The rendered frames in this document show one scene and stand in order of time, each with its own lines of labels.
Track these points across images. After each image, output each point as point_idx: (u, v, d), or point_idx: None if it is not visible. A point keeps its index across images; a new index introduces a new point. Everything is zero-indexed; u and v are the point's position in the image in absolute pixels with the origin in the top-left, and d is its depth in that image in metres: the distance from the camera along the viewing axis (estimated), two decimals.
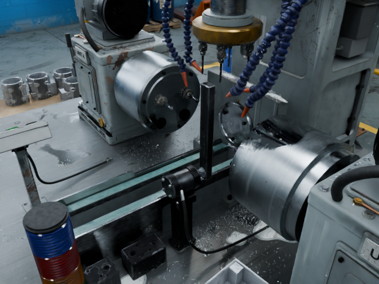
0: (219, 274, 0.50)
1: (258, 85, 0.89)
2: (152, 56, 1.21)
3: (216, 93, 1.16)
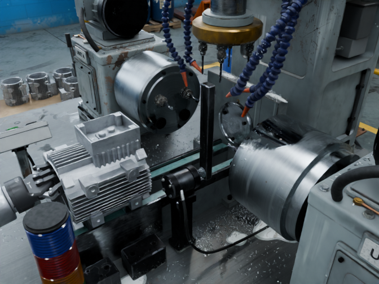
0: (106, 115, 0.89)
1: (258, 85, 0.89)
2: (152, 56, 1.21)
3: (216, 93, 1.16)
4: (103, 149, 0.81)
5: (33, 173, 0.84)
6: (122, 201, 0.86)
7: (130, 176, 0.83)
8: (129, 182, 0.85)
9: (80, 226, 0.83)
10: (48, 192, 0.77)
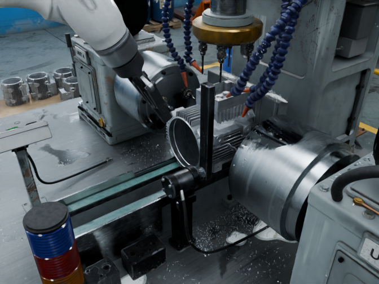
0: (219, 82, 1.07)
1: (258, 85, 0.89)
2: (152, 56, 1.21)
3: None
4: (225, 107, 0.99)
5: None
6: (235, 152, 1.04)
7: (245, 131, 1.01)
8: (242, 136, 1.03)
9: None
10: (153, 81, 0.88)
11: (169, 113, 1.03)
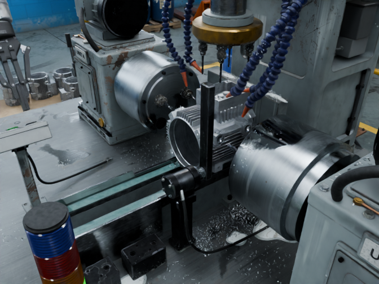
0: (219, 82, 1.07)
1: (258, 85, 0.89)
2: (152, 56, 1.21)
3: None
4: (225, 107, 0.99)
5: (22, 46, 1.01)
6: (236, 152, 1.04)
7: None
8: (242, 136, 1.03)
9: None
10: None
11: (27, 106, 1.00)
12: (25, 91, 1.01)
